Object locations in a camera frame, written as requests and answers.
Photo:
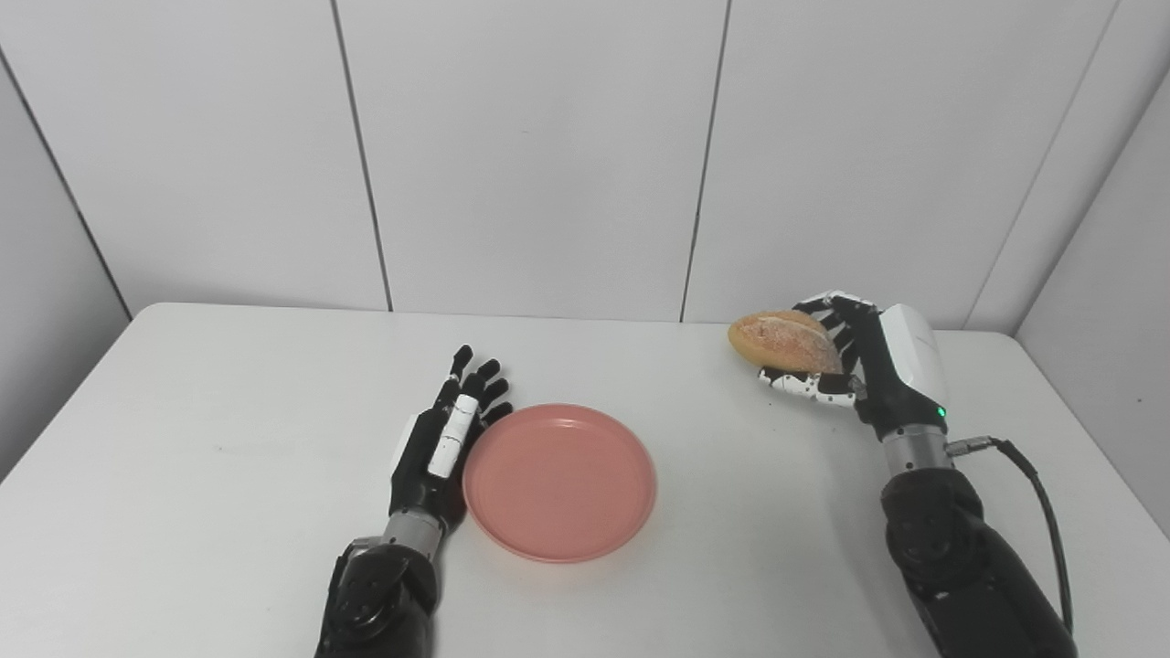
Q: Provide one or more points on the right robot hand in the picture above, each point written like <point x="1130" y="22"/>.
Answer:
<point x="877" y="366"/>

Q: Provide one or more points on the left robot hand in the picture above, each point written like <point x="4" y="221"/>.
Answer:
<point x="443" y="448"/>

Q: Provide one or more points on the bread roll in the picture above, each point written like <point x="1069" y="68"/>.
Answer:
<point x="786" y="341"/>

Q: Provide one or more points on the pink plate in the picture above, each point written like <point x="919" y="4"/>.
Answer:
<point x="559" y="482"/>

